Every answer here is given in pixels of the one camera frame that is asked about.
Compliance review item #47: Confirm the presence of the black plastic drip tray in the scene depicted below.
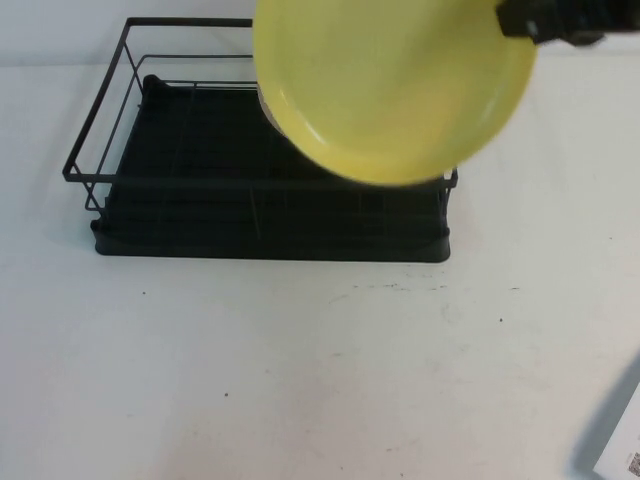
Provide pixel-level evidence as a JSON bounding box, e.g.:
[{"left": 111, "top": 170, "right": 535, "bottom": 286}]
[{"left": 89, "top": 74, "right": 451, "bottom": 263}]

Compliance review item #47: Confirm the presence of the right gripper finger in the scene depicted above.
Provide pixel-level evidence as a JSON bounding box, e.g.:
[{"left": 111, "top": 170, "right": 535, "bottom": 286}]
[{"left": 495, "top": 0, "right": 539, "bottom": 39}]

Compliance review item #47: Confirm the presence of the black wire dish rack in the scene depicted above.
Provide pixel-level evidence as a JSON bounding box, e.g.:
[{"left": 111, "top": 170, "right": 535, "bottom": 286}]
[{"left": 61, "top": 17, "right": 459, "bottom": 237}]

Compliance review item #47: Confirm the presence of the yellow plate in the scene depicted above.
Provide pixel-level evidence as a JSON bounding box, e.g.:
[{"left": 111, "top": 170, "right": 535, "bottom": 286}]
[{"left": 253, "top": 0, "right": 541, "bottom": 188}]

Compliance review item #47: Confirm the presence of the pale grey plate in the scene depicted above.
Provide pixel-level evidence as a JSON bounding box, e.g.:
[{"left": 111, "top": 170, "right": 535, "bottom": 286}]
[{"left": 256, "top": 93, "right": 282, "bottom": 132}]

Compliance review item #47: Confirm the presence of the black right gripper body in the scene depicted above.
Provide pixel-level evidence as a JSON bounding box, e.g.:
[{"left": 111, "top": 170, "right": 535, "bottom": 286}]
[{"left": 531, "top": 0, "right": 609, "bottom": 48}]

